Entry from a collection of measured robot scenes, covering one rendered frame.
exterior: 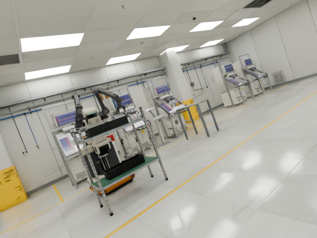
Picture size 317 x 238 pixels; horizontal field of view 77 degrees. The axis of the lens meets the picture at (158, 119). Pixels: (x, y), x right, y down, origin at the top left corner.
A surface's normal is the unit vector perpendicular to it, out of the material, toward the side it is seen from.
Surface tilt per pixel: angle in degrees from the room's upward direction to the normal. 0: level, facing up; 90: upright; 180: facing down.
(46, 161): 90
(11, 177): 90
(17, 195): 90
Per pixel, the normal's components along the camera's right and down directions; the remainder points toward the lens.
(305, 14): -0.78, 0.32
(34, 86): 0.52, -0.14
